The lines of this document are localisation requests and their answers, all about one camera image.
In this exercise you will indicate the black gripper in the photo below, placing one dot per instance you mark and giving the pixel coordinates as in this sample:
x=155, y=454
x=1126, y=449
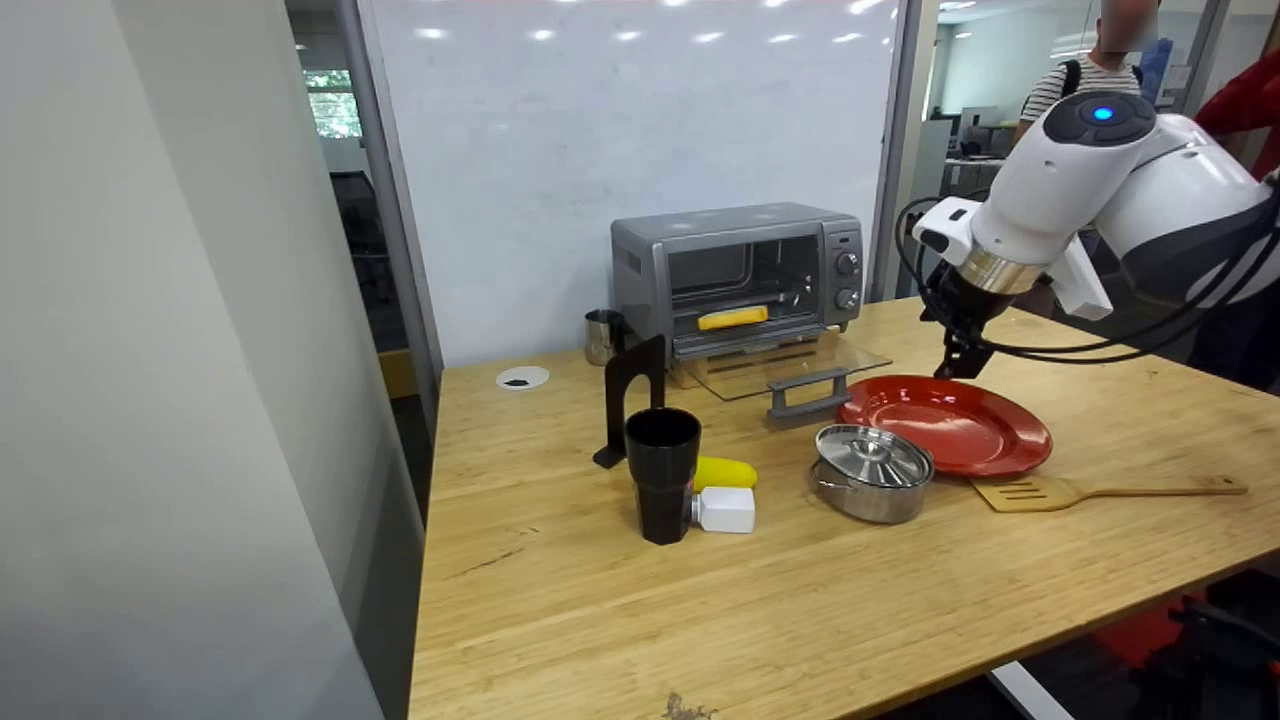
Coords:
x=961, y=305

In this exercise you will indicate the wooden spatula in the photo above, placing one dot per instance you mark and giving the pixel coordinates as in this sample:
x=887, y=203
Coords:
x=1025, y=493

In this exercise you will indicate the slice of bread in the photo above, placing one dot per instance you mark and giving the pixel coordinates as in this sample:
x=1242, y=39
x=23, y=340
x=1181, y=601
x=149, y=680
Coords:
x=735, y=318

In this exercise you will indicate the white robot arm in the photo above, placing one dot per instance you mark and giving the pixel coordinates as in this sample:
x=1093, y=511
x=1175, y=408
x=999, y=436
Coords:
x=1135, y=185

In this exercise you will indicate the red round plate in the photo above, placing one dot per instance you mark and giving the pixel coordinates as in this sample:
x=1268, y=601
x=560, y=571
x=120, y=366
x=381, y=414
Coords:
x=984, y=426

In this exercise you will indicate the silver toaster oven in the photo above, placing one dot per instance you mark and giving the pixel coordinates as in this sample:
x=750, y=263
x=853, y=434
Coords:
x=643, y=273

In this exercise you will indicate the steel pot lid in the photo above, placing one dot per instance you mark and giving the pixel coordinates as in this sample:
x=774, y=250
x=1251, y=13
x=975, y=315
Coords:
x=872, y=454

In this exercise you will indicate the yellow small block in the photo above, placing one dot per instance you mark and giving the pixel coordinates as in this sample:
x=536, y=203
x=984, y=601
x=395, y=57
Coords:
x=725, y=471

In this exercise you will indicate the white small block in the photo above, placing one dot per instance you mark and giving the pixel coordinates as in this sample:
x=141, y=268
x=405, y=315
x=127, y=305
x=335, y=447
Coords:
x=725, y=511

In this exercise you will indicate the black plastic cup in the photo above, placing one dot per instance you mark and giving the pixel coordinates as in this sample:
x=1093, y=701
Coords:
x=663, y=474

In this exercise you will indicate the red chair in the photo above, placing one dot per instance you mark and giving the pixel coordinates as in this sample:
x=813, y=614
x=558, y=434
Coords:
x=1144, y=634

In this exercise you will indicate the black metal stand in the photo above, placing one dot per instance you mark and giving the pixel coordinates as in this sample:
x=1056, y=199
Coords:
x=618, y=400

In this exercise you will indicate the small metal cup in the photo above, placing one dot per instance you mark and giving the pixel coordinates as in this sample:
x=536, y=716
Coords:
x=599, y=340

